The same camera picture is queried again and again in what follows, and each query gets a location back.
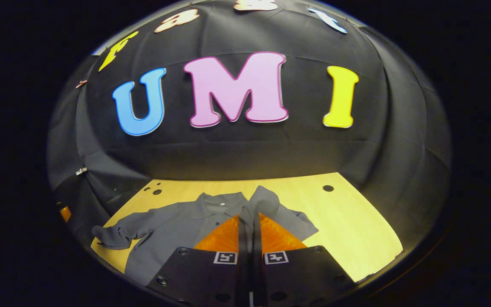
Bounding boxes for grey button shirt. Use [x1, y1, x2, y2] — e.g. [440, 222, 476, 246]
[92, 185, 319, 286]

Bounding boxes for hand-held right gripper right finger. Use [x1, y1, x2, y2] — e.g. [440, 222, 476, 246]
[252, 212, 355, 307]

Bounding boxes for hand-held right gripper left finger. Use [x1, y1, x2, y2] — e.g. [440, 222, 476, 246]
[147, 213, 251, 307]

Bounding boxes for black backdrop cloth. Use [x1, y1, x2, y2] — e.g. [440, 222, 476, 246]
[47, 0, 453, 252]

